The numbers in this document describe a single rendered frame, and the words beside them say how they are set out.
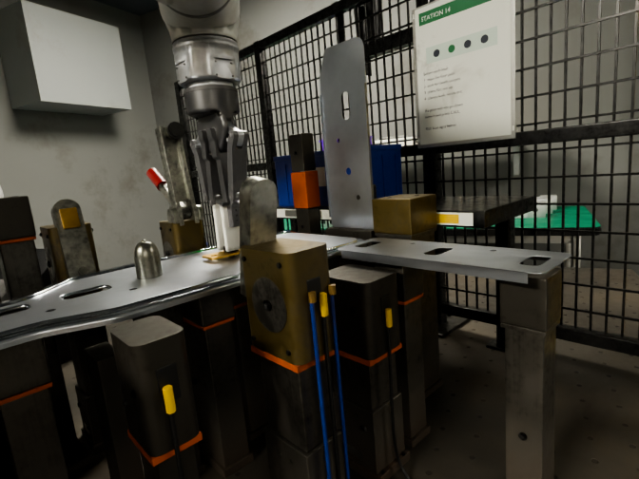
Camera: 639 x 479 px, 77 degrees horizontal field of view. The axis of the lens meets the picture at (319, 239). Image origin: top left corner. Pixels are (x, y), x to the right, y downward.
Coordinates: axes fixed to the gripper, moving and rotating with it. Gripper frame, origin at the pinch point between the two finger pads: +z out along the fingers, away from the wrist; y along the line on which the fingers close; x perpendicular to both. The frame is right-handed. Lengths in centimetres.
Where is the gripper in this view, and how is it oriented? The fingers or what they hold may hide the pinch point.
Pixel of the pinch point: (228, 226)
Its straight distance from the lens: 63.5
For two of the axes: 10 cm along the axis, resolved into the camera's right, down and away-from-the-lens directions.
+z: 0.8, 9.8, 1.8
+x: 7.2, -1.8, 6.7
